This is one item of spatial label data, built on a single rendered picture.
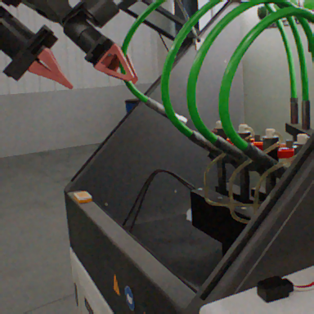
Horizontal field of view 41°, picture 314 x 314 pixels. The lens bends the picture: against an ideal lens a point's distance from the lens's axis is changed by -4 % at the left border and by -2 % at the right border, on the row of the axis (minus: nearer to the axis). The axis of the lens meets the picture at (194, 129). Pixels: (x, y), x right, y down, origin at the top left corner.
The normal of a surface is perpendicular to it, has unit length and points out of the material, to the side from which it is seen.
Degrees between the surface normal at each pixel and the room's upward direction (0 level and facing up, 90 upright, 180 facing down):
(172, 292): 0
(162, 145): 90
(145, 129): 90
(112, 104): 90
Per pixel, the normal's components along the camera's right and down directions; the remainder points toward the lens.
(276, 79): -0.87, 0.11
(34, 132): 0.59, 0.09
